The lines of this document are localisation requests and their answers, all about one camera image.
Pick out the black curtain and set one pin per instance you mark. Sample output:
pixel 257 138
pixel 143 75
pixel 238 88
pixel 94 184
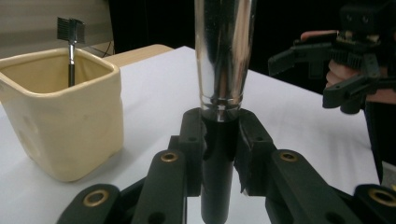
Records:
pixel 280 18

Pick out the small black brow comb brush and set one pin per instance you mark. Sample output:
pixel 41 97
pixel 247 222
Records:
pixel 71 34

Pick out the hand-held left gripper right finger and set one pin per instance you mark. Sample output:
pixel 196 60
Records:
pixel 253 155

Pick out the white table sheet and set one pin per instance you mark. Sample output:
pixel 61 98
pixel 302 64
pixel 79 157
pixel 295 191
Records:
pixel 311 130

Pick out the wooden table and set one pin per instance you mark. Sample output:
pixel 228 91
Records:
pixel 140 54

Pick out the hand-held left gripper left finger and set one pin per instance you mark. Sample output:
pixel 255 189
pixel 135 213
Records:
pixel 194 146

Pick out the cream square brush holder cup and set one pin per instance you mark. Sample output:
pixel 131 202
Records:
pixel 68 130

